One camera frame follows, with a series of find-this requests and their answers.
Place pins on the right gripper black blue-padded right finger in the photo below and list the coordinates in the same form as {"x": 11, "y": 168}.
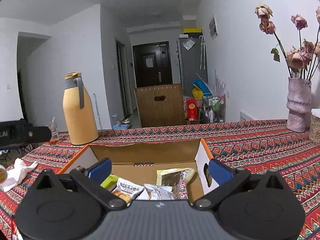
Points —
{"x": 252, "y": 206}

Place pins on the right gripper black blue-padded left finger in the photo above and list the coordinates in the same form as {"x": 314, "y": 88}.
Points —
{"x": 68, "y": 206}

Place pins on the green snack packet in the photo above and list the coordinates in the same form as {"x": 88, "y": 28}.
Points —
{"x": 110, "y": 182}

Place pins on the white snack packet with biscuit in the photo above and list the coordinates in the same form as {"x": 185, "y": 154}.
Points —
{"x": 127, "y": 190}

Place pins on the patterned red tablecloth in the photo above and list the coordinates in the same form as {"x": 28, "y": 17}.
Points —
{"x": 255, "y": 145}

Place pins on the white crumpled cloth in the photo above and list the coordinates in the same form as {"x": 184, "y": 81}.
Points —
{"x": 12, "y": 178}

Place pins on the clear drinking glass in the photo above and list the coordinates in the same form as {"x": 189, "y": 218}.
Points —
{"x": 52, "y": 125}

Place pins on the orange cardboard snack box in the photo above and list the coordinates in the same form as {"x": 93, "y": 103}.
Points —
{"x": 139, "y": 162}

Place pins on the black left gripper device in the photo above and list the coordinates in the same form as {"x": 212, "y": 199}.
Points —
{"x": 20, "y": 132}

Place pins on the yellow thermos jug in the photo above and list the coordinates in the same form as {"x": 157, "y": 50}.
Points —
{"x": 78, "y": 111}

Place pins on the pink ceramic vase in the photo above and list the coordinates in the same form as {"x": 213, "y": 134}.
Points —
{"x": 298, "y": 104}

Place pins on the red canister on floor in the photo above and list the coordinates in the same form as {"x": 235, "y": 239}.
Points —
{"x": 191, "y": 109}

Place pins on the blue and yellow dustpan set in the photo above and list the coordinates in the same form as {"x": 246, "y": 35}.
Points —
{"x": 200, "y": 89}

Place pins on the dried pink roses bouquet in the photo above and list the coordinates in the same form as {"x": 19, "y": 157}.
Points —
{"x": 302, "y": 61}

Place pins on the dark entrance door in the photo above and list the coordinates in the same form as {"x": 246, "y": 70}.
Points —
{"x": 152, "y": 64}

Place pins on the grey refrigerator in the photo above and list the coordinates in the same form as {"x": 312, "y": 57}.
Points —
{"x": 189, "y": 52}

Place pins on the white umbrella hanging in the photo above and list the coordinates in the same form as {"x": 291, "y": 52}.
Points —
{"x": 203, "y": 53}

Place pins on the yellow box on fridge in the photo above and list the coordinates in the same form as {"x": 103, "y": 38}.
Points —
{"x": 192, "y": 30}

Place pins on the wire rack with bottles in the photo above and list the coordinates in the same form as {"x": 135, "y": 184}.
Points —
{"x": 213, "y": 109}

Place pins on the brown cardboard box with handle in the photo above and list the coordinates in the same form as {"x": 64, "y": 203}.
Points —
{"x": 160, "y": 105}

